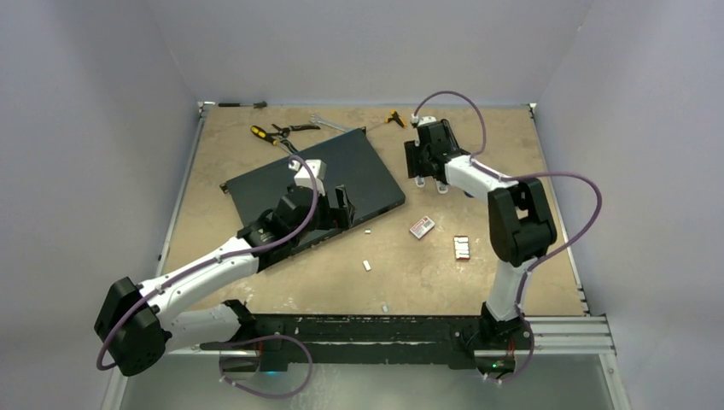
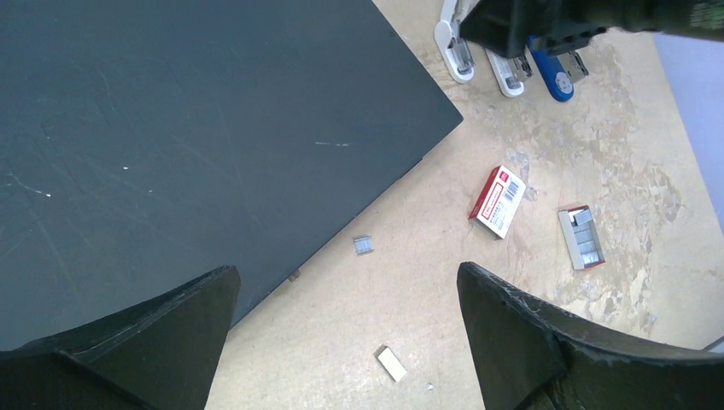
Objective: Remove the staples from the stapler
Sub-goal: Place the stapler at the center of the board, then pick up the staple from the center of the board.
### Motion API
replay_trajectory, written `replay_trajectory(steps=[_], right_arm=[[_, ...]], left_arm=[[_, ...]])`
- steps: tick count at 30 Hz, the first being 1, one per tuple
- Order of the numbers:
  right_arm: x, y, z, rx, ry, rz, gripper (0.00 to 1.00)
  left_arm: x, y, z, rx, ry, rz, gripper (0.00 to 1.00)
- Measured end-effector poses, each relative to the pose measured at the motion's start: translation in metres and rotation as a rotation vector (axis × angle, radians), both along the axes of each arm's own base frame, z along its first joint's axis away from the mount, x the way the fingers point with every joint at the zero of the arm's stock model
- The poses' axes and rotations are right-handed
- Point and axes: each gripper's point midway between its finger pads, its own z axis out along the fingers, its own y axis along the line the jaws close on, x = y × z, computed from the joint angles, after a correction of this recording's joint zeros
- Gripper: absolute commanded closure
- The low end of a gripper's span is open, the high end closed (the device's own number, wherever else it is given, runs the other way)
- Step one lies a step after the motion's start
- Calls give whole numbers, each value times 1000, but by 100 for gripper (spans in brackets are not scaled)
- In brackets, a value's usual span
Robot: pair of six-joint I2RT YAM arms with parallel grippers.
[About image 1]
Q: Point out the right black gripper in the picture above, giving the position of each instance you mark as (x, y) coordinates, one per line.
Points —
(412, 149)

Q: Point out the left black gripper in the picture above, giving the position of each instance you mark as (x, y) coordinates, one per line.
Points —
(336, 217)

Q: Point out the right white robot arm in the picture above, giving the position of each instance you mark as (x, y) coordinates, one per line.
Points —
(521, 228)

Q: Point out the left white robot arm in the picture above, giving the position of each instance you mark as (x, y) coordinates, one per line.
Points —
(138, 323)

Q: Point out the small yellow black screwdriver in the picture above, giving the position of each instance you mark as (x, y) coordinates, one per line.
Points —
(394, 117)

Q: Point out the red white staple box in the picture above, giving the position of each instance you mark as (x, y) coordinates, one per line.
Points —
(422, 227)

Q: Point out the silver wrench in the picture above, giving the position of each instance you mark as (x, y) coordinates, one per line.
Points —
(323, 122)

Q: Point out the open staple box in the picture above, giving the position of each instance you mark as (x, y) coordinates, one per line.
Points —
(461, 246)

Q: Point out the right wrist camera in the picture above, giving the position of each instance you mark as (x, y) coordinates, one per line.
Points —
(417, 120)

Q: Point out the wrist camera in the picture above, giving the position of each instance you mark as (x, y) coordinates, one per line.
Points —
(312, 174)
(417, 120)

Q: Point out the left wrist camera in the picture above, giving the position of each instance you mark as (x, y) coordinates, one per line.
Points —
(312, 174)

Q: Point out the dark flat network switch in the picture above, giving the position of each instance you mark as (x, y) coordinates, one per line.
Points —
(270, 206)

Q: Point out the black handled cutters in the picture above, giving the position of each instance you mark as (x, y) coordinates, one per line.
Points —
(294, 129)

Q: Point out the black tool at wall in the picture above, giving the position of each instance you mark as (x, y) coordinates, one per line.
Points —
(255, 105)

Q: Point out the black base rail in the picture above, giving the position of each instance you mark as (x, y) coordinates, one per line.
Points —
(455, 341)

